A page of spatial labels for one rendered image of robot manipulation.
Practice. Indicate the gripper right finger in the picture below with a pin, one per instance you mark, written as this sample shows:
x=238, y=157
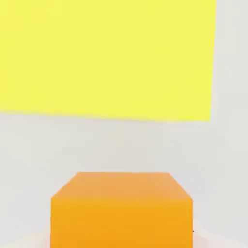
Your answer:
x=205, y=239

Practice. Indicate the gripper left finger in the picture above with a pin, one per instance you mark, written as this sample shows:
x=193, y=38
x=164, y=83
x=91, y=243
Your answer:
x=38, y=242

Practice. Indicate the small orange cube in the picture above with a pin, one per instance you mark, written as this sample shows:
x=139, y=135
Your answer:
x=121, y=213

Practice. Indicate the large yellow box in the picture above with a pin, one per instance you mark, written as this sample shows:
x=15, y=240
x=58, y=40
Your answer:
x=108, y=58

